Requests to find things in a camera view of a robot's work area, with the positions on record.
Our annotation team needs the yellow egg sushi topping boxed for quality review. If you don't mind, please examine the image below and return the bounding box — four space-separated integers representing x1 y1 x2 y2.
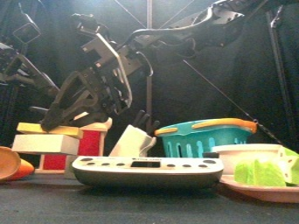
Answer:
16 122 84 140

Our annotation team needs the white sushi rice block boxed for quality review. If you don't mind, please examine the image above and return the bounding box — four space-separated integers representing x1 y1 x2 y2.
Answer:
11 133 81 156

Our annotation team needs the white toy knife block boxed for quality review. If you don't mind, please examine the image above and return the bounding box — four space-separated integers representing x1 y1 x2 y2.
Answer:
107 109 161 158

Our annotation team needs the white and grey toy scale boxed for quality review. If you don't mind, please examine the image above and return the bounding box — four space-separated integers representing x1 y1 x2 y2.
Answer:
71 155 226 190

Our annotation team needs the orange toy food piece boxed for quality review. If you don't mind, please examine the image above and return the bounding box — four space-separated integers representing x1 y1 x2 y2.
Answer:
5 158 36 182

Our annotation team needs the wooden bowl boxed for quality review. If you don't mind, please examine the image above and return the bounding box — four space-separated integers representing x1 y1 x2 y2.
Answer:
0 145 23 182

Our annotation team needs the white bowl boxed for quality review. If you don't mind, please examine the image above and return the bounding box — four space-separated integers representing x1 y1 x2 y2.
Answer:
211 143 284 177

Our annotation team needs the green toy lettuce piece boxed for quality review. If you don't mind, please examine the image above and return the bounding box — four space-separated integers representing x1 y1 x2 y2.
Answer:
232 158 287 188

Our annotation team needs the pink plate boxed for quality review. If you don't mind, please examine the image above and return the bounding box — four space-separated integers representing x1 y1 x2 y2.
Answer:
219 173 299 205

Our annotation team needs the green and white toy vegetable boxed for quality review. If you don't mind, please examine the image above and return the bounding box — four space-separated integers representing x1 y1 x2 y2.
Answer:
276 145 299 186

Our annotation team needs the vertical metal frame pole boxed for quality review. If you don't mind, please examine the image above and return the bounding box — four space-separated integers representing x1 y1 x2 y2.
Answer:
145 0 155 135

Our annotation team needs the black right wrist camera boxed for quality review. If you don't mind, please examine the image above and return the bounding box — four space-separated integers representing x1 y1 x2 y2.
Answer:
69 12 111 40

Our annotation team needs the teal basket with orange handles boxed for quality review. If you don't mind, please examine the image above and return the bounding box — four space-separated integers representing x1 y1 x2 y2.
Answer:
153 117 259 159

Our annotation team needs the thin diagonal brace cable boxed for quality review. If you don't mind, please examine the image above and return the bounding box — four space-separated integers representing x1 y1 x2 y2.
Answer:
181 59 286 138

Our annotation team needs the black frame stand pole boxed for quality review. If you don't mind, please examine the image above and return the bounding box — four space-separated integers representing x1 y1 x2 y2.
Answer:
266 5 299 147

